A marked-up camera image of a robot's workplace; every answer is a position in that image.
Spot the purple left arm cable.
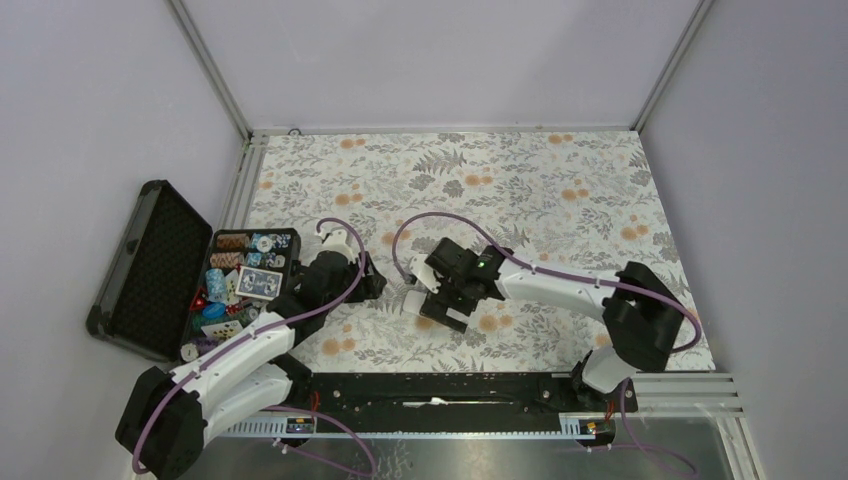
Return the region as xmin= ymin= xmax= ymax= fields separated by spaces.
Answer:
xmin=130 ymin=217 xmax=369 ymax=477

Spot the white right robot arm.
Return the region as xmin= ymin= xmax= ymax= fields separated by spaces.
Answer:
xmin=403 ymin=238 xmax=684 ymax=412

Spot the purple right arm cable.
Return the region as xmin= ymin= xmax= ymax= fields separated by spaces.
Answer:
xmin=391 ymin=211 xmax=704 ymax=475

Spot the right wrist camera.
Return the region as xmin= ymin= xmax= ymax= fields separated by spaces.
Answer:
xmin=409 ymin=254 xmax=441 ymax=294

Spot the white remote control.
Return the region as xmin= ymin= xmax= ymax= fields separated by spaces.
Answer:
xmin=402 ymin=291 xmax=427 ymax=316

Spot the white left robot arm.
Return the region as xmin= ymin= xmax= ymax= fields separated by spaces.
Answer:
xmin=115 ymin=249 xmax=385 ymax=479

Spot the playing card deck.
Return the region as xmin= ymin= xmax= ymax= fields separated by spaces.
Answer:
xmin=236 ymin=266 xmax=284 ymax=301

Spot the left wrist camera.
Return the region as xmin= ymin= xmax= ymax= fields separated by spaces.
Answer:
xmin=316 ymin=229 xmax=356 ymax=263

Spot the floral table mat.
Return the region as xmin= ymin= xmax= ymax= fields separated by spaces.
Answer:
xmin=246 ymin=131 xmax=702 ymax=374

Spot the black poker chip case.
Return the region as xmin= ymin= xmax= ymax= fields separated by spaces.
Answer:
xmin=85 ymin=180 xmax=301 ymax=362

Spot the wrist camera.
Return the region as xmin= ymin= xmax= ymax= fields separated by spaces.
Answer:
xmin=409 ymin=254 xmax=441 ymax=294
xmin=316 ymin=229 xmax=356 ymax=263

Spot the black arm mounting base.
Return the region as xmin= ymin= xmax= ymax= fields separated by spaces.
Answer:
xmin=283 ymin=372 xmax=638 ymax=434

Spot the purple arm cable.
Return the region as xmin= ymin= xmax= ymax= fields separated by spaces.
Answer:
xmin=130 ymin=217 xmax=369 ymax=477
xmin=391 ymin=211 xmax=704 ymax=475

